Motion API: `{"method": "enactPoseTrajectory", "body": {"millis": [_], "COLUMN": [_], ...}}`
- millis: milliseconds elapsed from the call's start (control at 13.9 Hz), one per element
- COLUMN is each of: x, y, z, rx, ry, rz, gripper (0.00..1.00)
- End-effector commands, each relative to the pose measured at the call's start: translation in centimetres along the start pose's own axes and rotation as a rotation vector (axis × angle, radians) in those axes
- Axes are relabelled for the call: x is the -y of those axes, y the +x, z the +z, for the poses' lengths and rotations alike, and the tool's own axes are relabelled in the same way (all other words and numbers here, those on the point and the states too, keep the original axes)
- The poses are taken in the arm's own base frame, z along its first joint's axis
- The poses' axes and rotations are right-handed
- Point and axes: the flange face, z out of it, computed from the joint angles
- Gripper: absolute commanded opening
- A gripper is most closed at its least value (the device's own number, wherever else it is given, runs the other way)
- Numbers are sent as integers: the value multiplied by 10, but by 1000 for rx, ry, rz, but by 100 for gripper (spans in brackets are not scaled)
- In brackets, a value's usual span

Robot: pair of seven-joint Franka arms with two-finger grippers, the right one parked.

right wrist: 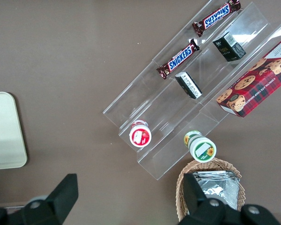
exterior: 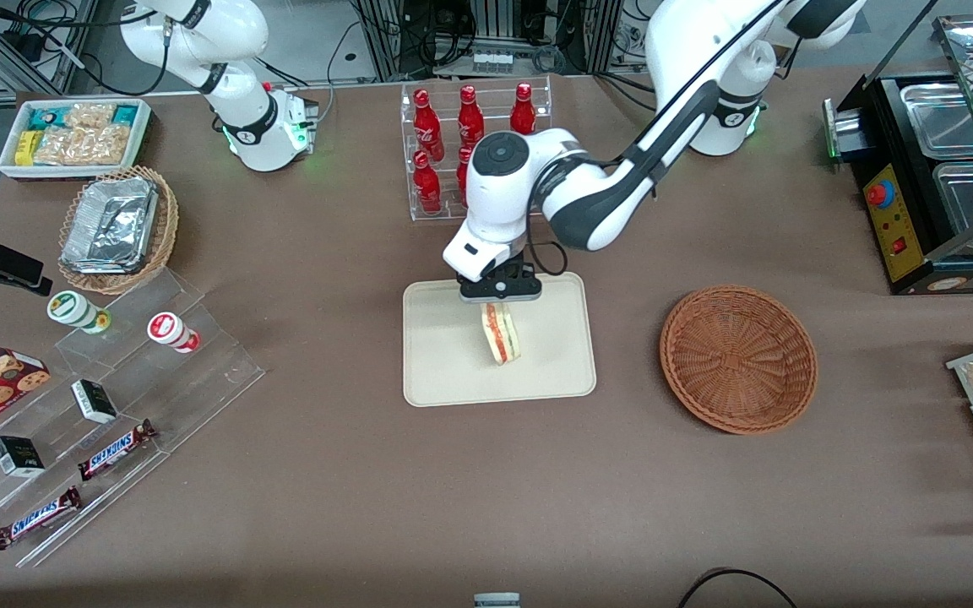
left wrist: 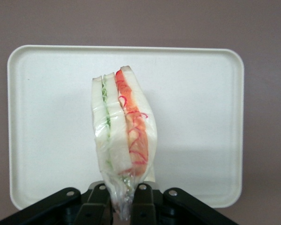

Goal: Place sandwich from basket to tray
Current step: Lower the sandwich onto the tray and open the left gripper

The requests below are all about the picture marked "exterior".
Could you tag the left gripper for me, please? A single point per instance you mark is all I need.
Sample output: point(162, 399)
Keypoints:
point(513, 274)

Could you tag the triangular sandwich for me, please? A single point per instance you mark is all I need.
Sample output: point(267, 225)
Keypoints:
point(502, 338)

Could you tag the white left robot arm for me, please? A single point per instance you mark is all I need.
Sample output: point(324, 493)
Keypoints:
point(596, 198)

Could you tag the beige plastic tray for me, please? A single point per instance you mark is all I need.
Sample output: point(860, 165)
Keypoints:
point(444, 355)

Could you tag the brown round wicker basket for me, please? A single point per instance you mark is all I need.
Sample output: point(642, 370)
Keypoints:
point(740, 359)

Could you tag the light wicker basket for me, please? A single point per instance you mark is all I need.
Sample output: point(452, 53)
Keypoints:
point(167, 228)

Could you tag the clear acrylic bottle rack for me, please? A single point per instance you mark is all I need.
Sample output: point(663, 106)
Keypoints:
point(448, 215)

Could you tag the red cola bottle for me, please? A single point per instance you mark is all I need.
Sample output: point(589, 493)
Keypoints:
point(427, 186)
point(470, 118)
point(462, 173)
point(427, 127)
point(523, 114)

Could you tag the white power strip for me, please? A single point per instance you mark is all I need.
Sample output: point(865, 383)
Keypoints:
point(491, 62)

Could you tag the clear acrylic step display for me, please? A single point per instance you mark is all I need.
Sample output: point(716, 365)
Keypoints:
point(199, 380)

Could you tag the red lidded cup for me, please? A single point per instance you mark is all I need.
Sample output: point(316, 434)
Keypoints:
point(167, 329)

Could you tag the small grey device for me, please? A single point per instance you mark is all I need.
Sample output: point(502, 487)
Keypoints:
point(497, 600)

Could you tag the white rectangular snack bin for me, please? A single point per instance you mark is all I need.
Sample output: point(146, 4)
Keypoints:
point(142, 135)

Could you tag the aluminium foil container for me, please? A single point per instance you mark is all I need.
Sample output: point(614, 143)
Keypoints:
point(111, 224)

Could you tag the teal snack packet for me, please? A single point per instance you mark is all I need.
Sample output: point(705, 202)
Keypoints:
point(44, 116)
point(124, 114)

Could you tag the green lidded cup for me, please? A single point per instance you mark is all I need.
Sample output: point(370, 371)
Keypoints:
point(73, 308)

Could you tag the clear bag of crackers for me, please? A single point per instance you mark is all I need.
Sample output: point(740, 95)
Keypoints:
point(81, 145)

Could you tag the small clear cracker bag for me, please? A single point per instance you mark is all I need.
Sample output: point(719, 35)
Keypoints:
point(89, 114)

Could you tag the small black box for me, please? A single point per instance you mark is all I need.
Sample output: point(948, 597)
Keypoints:
point(94, 401)
point(18, 456)

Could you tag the snickers bar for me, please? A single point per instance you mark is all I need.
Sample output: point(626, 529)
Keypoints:
point(115, 450)
point(37, 518)

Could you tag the black food warmer machine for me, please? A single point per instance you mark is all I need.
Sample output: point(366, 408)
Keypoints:
point(900, 219)

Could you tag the yellow snack packet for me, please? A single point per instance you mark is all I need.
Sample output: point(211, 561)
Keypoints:
point(27, 148)

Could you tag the black clamp mount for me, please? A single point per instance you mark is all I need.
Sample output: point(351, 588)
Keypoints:
point(5, 263)

